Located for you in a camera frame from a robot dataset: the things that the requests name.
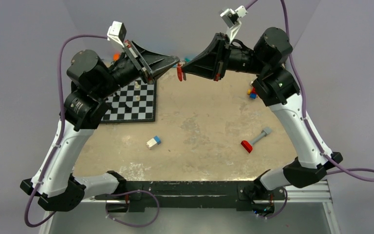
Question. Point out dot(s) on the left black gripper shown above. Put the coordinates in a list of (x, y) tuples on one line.
[(138, 53)]

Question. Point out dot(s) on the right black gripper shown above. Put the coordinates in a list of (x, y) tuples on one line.
[(217, 53)]

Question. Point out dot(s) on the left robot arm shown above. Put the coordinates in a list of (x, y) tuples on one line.
[(57, 189)]

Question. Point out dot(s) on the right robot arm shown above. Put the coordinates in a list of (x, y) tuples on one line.
[(278, 90)]

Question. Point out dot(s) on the orange green blue brick toy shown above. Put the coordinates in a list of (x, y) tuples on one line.
[(116, 57)]

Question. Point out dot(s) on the black white chessboard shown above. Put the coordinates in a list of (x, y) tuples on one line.
[(141, 111)]

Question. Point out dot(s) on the black chess pawn upper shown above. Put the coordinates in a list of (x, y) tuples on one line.
[(116, 96)]

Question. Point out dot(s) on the black chess piece right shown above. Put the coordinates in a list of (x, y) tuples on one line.
[(127, 108)]

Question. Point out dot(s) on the colourful brick toy car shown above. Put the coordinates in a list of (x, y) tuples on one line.
[(251, 91)]

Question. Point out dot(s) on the white blue brick block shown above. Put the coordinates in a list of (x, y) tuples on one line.
[(153, 142)]

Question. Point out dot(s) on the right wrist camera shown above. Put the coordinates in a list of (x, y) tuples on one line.
[(232, 19)]

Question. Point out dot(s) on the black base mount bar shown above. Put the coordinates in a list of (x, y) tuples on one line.
[(237, 195)]

